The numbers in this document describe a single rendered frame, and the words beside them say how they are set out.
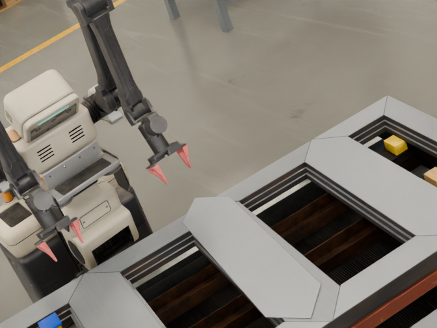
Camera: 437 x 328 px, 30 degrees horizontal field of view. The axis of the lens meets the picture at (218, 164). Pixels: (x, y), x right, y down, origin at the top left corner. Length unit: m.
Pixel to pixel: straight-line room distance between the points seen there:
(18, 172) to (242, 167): 2.12
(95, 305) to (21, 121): 0.62
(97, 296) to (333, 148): 0.91
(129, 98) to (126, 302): 0.63
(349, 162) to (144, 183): 2.11
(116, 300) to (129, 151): 2.54
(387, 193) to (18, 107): 1.17
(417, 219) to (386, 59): 2.72
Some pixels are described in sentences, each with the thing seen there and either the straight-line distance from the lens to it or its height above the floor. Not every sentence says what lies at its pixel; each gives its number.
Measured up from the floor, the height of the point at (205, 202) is 0.87.
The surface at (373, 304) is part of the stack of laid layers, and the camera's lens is 2.22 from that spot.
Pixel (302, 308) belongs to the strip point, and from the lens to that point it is 2.21.
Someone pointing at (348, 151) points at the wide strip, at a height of 0.87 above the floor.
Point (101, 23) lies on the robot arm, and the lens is 2.48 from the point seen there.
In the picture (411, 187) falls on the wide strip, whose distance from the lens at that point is 2.51.
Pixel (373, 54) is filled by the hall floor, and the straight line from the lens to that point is 5.11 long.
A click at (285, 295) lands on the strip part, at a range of 2.26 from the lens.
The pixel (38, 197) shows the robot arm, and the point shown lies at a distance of 2.43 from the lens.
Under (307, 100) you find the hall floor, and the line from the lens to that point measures 4.81.
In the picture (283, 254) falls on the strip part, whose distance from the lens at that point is 2.38.
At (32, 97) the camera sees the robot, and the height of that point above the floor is 1.36.
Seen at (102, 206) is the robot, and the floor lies 0.85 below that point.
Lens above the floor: 2.39
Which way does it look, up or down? 32 degrees down
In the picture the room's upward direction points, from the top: 20 degrees counter-clockwise
